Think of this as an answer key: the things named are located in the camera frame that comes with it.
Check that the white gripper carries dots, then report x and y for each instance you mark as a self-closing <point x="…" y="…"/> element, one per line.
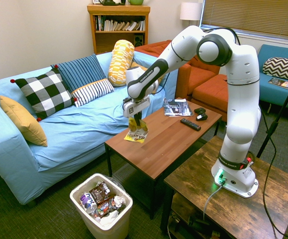
<point x="140" y="105"/>

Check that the yellow chip bag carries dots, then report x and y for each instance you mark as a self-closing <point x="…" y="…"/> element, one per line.
<point x="136" y="135"/>

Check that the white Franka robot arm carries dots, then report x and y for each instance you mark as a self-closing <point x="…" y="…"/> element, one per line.
<point x="243" y="99"/>

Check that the clear plastic bin liner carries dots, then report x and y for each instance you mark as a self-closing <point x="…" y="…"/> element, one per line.
<point x="117" y="183"/>

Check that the white plastic trash bin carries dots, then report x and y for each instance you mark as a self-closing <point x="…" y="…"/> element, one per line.
<point x="114" y="229"/>

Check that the reddish wood coffee table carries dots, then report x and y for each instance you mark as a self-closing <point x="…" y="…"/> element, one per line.
<point x="163" y="144"/>

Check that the dark cover business magazine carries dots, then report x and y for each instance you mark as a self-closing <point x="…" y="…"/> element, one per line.
<point x="177" y="107"/>

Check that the magazine under business magazine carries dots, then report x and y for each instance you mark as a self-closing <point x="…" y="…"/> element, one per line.
<point x="181" y="115"/>

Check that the black remote control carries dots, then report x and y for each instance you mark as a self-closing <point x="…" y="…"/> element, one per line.
<point x="190" y="124"/>

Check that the white navy striped pillow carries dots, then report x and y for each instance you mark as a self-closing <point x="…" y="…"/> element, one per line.
<point x="91" y="90"/>

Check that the metal floor vent grille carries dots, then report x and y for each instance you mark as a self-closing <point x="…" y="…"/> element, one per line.
<point x="125" y="174"/>

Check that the yellow white patterned bolster pillow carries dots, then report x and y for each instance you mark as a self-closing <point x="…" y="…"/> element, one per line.
<point x="120" y="62"/>

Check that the black game controller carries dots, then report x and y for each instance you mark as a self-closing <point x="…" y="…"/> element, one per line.
<point x="199" y="110"/>

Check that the small black labelled device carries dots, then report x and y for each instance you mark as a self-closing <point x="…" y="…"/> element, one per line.
<point x="201" y="118"/>

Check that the light blue sofa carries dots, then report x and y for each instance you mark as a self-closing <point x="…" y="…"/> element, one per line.
<point x="71" y="129"/>

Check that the blue striped pillow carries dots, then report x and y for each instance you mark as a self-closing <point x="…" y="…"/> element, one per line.
<point x="81" y="69"/>

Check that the orange sofa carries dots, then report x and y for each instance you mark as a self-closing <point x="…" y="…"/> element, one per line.
<point x="208" y="87"/>

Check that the small black speaker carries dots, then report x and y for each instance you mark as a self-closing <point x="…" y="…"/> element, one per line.
<point x="138" y="41"/>

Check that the wooden bookshelf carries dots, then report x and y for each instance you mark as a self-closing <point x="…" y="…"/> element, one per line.
<point x="119" y="39"/>

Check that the crumpled white paper ball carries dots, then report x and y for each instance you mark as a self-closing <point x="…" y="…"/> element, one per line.
<point x="119" y="200"/>

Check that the brown candy wrapper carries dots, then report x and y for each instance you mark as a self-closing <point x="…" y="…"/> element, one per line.
<point x="99" y="193"/>

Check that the colourful candy wrapper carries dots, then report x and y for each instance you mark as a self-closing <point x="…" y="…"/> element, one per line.
<point x="105" y="206"/>

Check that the row of books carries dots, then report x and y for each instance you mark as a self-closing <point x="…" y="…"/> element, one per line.
<point x="119" y="25"/>

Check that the black white checkered pillow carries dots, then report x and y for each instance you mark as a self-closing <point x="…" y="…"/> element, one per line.
<point x="44" y="94"/>

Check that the hint water bottle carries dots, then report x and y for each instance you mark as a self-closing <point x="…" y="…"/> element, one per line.
<point x="90" y="204"/>

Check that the crumpled white tissue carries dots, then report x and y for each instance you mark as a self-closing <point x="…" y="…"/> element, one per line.
<point x="109" y="217"/>

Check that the green bowl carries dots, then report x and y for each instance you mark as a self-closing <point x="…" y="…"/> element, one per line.
<point x="135" y="2"/>

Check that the white lamp shade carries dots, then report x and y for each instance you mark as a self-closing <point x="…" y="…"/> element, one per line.
<point x="191" y="11"/>

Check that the black power brick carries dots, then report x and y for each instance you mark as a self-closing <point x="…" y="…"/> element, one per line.
<point x="198" y="222"/>

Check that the teal sofa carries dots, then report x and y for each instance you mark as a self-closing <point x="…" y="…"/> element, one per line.
<point x="278" y="95"/>

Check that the dark cover book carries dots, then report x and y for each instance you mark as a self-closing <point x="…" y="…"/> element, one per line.
<point x="280" y="83"/>

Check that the wooden window blinds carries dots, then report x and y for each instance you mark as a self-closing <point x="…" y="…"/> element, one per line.
<point x="245" y="15"/>

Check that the black white chevron pillow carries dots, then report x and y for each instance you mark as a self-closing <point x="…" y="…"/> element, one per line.
<point x="280" y="67"/>

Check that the rustic dark wood table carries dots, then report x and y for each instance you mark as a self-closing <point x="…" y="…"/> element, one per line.
<point x="258" y="219"/>

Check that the black camera stand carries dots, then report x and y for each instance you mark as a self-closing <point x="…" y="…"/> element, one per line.
<point x="278" y="117"/>

